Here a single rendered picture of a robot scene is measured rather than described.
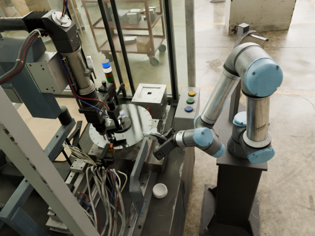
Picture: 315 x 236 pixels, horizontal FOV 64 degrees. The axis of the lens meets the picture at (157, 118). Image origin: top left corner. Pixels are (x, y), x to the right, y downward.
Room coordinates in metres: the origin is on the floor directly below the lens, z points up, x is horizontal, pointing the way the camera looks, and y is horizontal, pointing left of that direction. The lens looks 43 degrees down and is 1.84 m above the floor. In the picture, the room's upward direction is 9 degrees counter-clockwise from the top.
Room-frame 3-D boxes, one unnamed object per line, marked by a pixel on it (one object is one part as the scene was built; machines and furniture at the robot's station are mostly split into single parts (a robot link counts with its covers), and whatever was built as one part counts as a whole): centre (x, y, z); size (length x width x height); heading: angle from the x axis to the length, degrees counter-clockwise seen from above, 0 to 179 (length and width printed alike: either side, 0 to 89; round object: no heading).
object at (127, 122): (0.96, 0.19, 0.96); 0.11 x 0.11 x 0.03
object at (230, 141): (0.84, -0.42, 0.80); 0.15 x 0.15 x 0.10
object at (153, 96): (1.25, 0.03, 0.82); 0.18 x 0.18 x 0.15; 70
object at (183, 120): (1.12, -0.19, 0.82); 0.28 x 0.11 x 0.15; 160
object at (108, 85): (0.88, 0.19, 1.17); 0.06 x 0.05 x 0.20; 151
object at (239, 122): (0.84, -0.42, 0.91); 0.13 x 0.12 x 0.14; 2
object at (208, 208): (0.84, -0.42, 0.37); 0.40 x 0.40 x 0.75; 70
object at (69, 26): (0.85, 0.38, 1.45); 0.35 x 0.07 x 0.28; 70
